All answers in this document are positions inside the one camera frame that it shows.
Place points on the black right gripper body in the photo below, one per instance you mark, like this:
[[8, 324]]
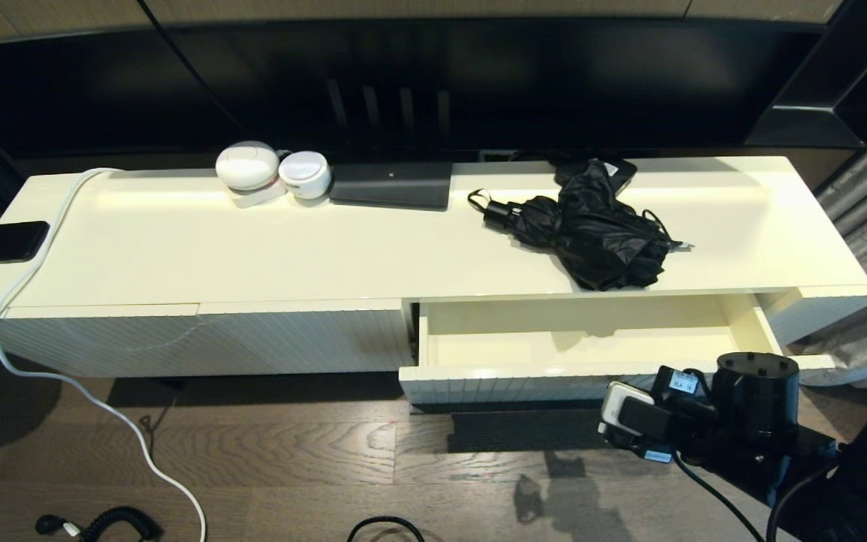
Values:
[[685, 429]]

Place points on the white ribbed drawer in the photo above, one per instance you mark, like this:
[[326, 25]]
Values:
[[479, 380]]

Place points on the black umbrella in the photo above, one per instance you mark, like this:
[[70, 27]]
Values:
[[591, 226]]

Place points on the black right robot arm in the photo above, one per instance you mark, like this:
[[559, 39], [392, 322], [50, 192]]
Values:
[[765, 421]]

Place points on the white TV cabinet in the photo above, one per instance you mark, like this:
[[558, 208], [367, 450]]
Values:
[[253, 256]]

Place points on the small black box white label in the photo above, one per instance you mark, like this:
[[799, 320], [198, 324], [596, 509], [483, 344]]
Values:
[[625, 169]]

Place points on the black television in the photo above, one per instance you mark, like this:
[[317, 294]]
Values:
[[554, 75]]

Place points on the flat black rectangular box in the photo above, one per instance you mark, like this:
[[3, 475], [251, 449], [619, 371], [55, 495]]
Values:
[[390, 187]]

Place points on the black shelf unit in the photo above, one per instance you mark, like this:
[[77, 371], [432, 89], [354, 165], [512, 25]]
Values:
[[855, 75]]

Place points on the small white round device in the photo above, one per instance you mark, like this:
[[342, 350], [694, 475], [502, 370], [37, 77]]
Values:
[[304, 173]]

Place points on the large white round device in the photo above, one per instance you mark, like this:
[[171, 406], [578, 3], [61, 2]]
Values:
[[247, 165]]

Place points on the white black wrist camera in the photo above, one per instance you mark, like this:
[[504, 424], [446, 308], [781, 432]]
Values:
[[629, 414]]

